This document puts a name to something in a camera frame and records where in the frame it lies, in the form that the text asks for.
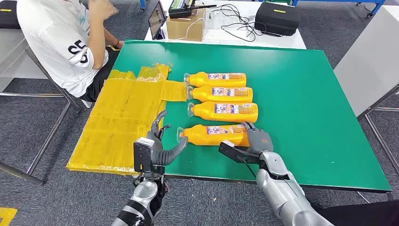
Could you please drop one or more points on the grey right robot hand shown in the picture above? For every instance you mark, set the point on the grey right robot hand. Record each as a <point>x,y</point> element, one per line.
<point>260,142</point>

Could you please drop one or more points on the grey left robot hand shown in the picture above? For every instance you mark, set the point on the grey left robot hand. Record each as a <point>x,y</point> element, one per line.
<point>157,154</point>

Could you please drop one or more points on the orange detergent bottle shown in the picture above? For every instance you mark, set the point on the orange detergent bottle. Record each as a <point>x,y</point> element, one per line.
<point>199,137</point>
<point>202,80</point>
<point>205,113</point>
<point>205,95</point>

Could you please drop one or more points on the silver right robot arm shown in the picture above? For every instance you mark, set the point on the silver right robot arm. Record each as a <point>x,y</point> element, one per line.
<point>286,196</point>

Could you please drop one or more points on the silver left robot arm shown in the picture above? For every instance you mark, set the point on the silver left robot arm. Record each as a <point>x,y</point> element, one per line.
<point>142,199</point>

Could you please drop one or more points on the yellow taped mat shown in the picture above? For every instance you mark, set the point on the yellow taped mat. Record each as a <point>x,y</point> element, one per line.
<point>112,124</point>

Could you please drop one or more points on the white table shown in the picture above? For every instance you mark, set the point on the white table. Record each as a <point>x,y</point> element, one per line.
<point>280,42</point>

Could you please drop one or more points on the black case with yellow tag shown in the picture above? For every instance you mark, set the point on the black case with yellow tag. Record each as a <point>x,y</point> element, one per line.
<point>7,18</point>
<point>276,20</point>

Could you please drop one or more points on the brown cardboard box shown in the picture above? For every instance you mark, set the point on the brown cardboard box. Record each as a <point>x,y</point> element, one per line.
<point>184,29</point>

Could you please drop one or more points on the clear plastic box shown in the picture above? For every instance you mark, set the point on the clear plastic box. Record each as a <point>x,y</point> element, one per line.
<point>215,21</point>

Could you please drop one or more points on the pale grey table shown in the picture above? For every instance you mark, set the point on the pale grey table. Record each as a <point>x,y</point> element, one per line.
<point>367,62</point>

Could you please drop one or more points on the black tablet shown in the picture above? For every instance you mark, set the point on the black tablet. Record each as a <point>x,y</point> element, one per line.
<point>156,18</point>

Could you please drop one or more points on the black remote controller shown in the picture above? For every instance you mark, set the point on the black remote controller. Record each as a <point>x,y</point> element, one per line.
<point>177,12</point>

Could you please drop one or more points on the blue metal leg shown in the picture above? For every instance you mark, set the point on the blue metal leg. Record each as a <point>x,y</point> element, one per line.
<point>142,4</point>

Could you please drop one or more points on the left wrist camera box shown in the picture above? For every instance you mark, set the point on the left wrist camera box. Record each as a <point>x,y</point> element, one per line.
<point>142,154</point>

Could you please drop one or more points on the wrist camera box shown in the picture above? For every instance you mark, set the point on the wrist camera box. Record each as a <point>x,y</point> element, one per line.
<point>142,154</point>
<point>233,151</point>

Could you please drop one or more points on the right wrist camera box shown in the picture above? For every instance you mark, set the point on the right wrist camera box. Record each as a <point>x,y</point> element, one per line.
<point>233,151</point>

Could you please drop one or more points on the blue metal frame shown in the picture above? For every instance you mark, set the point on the blue metal frame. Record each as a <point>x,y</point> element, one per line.
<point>378,6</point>

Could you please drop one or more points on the steel frame table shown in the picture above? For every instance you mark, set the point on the steel frame table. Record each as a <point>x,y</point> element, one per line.
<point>9,46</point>

